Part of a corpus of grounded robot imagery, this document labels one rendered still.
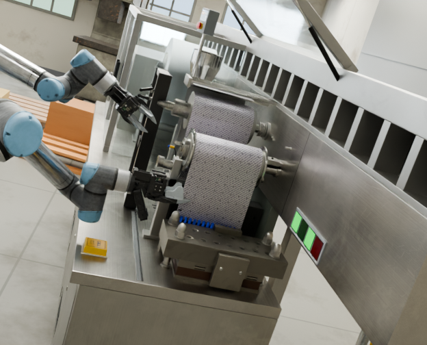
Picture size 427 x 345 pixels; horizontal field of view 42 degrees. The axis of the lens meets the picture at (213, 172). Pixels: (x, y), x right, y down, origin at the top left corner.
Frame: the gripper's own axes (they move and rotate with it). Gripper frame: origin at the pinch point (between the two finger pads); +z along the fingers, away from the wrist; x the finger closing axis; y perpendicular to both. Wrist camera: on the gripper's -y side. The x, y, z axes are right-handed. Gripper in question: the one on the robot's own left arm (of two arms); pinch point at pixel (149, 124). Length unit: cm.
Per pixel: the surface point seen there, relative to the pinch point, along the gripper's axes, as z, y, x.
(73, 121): 27, -348, -83
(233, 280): 43, 49, -12
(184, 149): 8.2, 24.9, 4.7
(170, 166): 10.8, 19.2, -3.4
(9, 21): -97, -766, -112
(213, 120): 14.4, 4.3, 18.3
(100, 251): 8, 40, -35
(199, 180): 18.6, 27.6, 1.2
